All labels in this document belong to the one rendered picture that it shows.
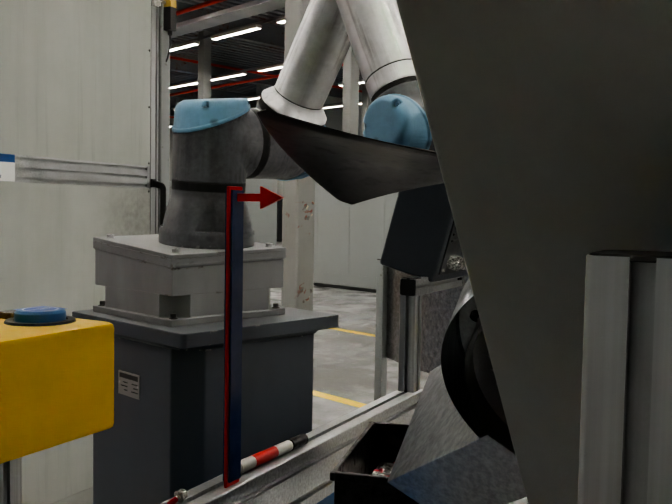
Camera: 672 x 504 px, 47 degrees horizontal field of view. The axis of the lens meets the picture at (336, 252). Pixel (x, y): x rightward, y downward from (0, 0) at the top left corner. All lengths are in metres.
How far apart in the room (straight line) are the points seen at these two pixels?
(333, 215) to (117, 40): 9.07
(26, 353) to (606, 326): 0.42
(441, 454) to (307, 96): 0.73
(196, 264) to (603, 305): 0.85
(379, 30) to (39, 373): 0.56
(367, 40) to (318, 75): 0.29
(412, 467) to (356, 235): 10.69
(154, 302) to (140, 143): 1.76
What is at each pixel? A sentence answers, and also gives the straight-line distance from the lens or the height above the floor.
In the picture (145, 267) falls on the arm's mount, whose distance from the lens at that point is 1.15.
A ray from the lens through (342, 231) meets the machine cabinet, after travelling 11.54.
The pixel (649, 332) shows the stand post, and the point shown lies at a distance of 0.34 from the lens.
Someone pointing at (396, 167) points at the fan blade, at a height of 1.21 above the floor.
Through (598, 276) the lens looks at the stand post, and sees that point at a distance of 0.33.
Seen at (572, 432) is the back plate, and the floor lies 1.02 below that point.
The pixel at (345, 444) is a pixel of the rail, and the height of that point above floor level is 0.83.
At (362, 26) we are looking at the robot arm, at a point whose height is 1.39.
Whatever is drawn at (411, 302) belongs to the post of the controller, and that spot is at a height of 1.01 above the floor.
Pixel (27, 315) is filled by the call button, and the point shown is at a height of 1.08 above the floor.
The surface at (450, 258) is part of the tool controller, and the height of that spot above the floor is 1.09.
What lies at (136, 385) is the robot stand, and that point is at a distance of 1.17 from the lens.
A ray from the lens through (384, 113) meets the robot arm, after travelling 0.89.
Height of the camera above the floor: 1.17
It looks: 3 degrees down
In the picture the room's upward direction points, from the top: 1 degrees clockwise
